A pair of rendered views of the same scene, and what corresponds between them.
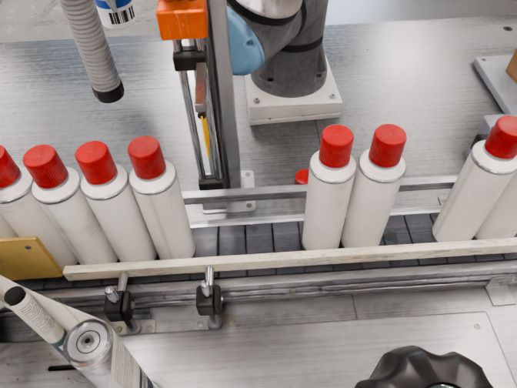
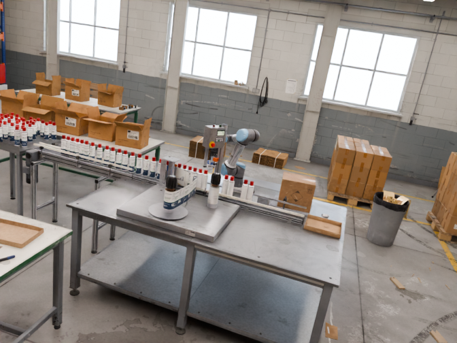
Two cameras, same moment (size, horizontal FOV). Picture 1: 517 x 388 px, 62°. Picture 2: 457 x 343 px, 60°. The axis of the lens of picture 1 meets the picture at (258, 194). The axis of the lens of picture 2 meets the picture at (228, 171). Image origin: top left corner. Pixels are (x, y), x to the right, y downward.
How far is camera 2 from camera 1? 3.18 m
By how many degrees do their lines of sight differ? 36
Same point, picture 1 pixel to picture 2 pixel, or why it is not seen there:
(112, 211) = (199, 176)
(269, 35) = (228, 169)
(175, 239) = (204, 185)
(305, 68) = (237, 182)
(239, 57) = (224, 171)
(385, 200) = (230, 186)
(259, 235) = not seen: hidden behind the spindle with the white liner
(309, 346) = not seen: hidden behind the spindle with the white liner
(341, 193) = (225, 182)
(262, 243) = not seen: hidden behind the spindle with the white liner
